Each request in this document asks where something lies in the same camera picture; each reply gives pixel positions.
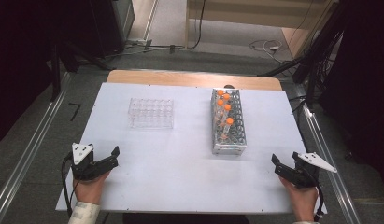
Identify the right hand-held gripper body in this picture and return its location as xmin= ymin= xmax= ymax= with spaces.
xmin=287 ymin=151 xmax=338 ymax=189

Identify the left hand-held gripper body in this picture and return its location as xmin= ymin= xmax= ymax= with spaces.
xmin=70 ymin=142 xmax=104 ymax=182

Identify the metal wire tube rack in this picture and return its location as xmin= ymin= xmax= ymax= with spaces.
xmin=210 ymin=88 xmax=248 ymax=156

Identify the clear plastic tube rack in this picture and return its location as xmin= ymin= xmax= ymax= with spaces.
xmin=127 ymin=97 xmax=175 ymax=130

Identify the person's left hand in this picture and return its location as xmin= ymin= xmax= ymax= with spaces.
xmin=73 ymin=171 xmax=111 ymax=205

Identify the person's right hand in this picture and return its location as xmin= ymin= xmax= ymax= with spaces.
xmin=277 ymin=176 xmax=319 ymax=223

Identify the white board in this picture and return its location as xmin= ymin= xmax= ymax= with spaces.
xmin=54 ymin=82 xmax=328 ymax=216

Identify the black tripod stand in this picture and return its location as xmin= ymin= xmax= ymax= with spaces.
xmin=49 ymin=40 xmax=116 ymax=102

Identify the dark curtain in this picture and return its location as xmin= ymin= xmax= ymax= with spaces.
xmin=0 ymin=0 xmax=97 ymax=147
xmin=319 ymin=0 xmax=384 ymax=189

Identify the grey power strip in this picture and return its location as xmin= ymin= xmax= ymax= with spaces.
xmin=127 ymin=38 xmax=153 ymax=49

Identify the black cabinet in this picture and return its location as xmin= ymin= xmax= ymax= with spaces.
xmin=90 ymin=0 xmax=136 ymax=59

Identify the light wooden furniture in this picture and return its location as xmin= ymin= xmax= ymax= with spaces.
xmin=184 ymin=0 xmax=337 ymax=60

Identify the left hand-held gripper cable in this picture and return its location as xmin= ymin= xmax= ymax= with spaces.
xmin=61 ymin=151 xmax=77 ymax=218

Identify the hand-held gripper cable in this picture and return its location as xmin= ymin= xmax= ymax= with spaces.
xmin=61 ymin=151 xmax=77 ymax=218
xmin=313 ymin=182 xmax=325 ymax=223

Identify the right hand-held gripper cable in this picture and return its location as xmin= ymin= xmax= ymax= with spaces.
xmin=313 ymin=182 xmax=325 ymax=223

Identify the aluminium floor rail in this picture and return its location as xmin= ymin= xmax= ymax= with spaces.
xmin=0 ymin=72 xmax=72 ymax=224
xmin=300 ymin=102 xmax=363 ymax=224

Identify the black stand with cables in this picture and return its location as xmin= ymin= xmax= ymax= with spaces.
xmin=258 ymin=0 xmax=348 ymax=108

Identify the white coiled cable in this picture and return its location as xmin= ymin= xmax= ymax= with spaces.
xmin=249 ymin=38 xmax=294 ymax=63

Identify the black hanging cable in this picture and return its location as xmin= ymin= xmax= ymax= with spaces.
xmin=186 ymin=0 xmax=207 ymax=50

